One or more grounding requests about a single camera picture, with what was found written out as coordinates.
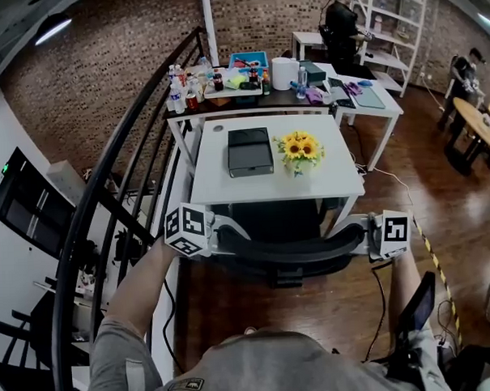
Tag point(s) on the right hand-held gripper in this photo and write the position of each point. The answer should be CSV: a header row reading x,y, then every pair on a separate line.
x,y
394,232

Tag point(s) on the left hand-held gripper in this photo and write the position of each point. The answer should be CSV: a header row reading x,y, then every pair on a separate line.
x,y
189,221

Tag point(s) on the black office chair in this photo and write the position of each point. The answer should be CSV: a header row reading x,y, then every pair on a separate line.
x,y
292,253

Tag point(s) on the person's right forearm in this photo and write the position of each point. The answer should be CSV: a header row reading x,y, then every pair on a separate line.
x,y
404,281

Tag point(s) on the person's left forearm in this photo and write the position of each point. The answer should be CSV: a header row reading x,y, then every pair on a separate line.
x,y
139,284

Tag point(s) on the white desk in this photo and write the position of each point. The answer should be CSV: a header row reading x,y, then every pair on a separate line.
x,y
244,188

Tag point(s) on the white power strip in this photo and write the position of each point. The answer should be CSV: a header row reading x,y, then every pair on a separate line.
x,y
361,170

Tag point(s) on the yellow black hazard tape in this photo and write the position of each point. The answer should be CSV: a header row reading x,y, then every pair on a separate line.
x,y
436,261

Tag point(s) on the black drawer box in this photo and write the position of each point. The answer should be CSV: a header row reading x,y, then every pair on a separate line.
x,y
249,154

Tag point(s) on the black tablet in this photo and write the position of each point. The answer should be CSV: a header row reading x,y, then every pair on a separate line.
x,y
420,304

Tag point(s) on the person's left shoe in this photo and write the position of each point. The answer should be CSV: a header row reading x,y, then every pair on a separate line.
x,y
251,331

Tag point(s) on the sunflower bouquet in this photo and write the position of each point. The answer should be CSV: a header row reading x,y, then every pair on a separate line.
x,y
301,147

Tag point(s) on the long white table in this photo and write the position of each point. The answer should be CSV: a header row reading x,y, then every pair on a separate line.
x,y
389,111

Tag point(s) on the teal mat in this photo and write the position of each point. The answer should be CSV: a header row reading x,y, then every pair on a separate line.
x,y
370,98

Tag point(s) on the red can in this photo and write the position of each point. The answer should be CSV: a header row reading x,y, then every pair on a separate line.
x,y
192,101

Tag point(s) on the black keyboard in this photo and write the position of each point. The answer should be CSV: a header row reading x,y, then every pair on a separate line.
x,y
340,93

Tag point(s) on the white tray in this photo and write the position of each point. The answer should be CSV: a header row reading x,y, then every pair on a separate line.
x,y
232,92

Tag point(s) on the purple cloth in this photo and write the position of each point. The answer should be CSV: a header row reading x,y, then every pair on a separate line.
x,y
314,94

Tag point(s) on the group of clear water bottles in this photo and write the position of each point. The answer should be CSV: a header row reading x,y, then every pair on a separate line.
x,y
176,98

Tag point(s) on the yellow green cloth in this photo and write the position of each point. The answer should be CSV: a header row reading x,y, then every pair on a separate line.
x,y
234,82

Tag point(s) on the dark cola bottle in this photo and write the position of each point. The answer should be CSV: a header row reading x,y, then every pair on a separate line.
x,y
218,82
254,73

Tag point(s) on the orange-capped dark bottle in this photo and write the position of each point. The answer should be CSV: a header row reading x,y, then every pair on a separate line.
x,y
266,83

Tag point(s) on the clear blue-label bottle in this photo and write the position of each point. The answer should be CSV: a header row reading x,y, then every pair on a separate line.
x,y
301,85

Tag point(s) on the black metal railing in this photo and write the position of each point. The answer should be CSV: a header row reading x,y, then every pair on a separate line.
x,y
66,259

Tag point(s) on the round wooden table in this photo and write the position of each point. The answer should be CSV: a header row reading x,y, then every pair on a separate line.
x,y
474,120

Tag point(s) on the teal box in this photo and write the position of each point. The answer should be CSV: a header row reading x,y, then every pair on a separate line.
x,y
314,72

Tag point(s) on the grey box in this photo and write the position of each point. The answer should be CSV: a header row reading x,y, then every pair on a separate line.
x,y
66,182

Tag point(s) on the black bag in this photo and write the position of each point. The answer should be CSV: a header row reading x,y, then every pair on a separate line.
x,y
479,358

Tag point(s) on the white cylinder container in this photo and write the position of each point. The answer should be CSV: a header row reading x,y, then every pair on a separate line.
x,y
284,73

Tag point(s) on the white shelf unit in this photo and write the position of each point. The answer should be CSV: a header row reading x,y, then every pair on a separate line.
x,y
395,63

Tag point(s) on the blue plastic bin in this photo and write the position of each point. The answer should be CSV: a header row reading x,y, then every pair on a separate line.
x,y
259,58

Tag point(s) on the small white table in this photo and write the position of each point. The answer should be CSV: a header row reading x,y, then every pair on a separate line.
x,y
307,36

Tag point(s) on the black cabinet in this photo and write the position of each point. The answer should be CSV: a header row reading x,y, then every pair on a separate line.
x,y
22,200

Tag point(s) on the white pillar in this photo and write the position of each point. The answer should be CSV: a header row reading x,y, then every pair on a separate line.
x,y
210,26

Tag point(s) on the black metal staircase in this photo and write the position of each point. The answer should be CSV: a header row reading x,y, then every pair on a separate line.
x,y
15,326

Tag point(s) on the white ceiling tube light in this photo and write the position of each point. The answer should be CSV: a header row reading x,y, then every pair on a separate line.
x,y
53,31
488,20

